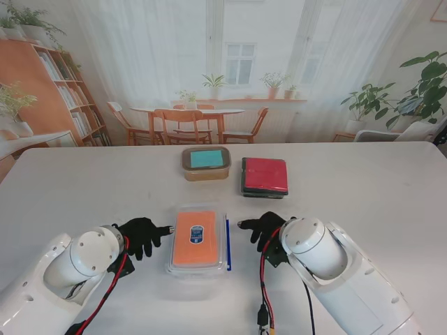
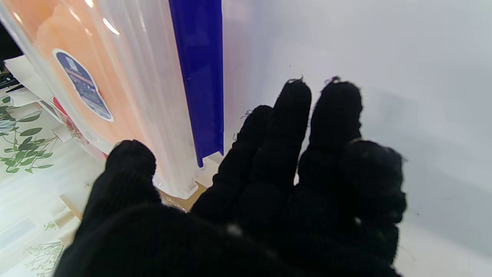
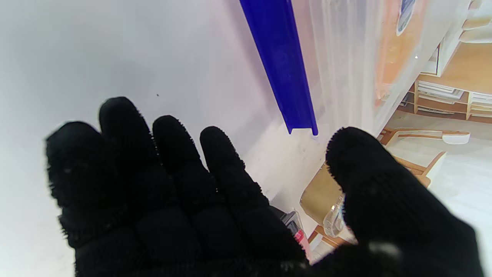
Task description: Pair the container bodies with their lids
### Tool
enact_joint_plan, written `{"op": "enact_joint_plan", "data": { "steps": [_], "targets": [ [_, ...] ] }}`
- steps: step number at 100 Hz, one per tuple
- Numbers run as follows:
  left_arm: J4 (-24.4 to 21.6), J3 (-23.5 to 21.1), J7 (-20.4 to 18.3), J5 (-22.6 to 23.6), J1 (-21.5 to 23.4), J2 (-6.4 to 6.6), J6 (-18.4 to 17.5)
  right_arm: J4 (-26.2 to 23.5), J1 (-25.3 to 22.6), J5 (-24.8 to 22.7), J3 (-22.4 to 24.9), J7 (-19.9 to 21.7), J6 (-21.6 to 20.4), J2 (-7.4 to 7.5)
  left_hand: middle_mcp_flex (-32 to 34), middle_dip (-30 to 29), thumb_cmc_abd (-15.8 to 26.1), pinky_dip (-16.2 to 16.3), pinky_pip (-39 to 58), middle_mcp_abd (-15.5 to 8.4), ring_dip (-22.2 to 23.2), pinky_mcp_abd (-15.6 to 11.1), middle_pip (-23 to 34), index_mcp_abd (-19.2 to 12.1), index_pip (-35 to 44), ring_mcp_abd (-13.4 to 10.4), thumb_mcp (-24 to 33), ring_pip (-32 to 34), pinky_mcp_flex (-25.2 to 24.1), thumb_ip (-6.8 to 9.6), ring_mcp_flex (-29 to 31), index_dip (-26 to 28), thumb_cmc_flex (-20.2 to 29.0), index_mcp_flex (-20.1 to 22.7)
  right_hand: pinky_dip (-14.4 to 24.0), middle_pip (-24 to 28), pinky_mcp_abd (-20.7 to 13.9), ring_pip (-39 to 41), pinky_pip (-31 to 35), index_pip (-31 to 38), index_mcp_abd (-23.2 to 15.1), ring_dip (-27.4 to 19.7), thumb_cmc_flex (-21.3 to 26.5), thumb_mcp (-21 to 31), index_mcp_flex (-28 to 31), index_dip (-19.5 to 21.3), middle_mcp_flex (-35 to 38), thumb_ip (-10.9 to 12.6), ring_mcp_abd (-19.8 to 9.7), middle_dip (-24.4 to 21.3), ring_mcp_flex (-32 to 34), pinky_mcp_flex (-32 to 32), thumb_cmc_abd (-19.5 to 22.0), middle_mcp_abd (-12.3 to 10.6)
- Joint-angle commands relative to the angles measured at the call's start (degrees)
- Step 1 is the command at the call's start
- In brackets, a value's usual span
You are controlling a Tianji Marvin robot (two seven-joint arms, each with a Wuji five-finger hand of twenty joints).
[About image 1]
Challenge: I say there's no brown paper food container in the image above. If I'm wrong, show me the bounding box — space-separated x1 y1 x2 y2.
181 146 233 183

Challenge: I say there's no black plastic tray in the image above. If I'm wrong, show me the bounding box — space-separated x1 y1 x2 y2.
240 156 291 200

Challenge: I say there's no clear lid with teal label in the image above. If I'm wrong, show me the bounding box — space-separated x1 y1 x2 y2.
181 147 233 172

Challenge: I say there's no left arm red black cable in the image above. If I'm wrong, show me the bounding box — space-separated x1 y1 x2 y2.
64 237 137 335

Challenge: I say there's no red container lid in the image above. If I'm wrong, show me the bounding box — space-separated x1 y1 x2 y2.
242 157 289 195

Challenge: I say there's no printed room scene backdrop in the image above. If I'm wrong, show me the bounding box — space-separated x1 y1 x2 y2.
0 0 447 184

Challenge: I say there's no black equipment piece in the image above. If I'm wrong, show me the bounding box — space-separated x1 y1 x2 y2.
432 120 447 148

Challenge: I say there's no clear lid with orange label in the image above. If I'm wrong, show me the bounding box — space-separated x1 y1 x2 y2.
167 205 226 269

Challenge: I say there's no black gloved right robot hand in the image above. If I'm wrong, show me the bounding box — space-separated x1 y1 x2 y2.
237 211 298 253

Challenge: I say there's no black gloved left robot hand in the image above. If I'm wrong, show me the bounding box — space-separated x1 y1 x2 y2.
117 217 175 261

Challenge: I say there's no arm red black cable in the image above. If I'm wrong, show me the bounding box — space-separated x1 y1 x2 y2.
64 237 137 335
256 228 317 335

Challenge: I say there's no clear container with blue clips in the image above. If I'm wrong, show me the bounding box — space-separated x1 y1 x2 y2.
163 204 233 278

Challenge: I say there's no right arm red black cable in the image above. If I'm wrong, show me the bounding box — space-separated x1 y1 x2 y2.
256 228 317 335

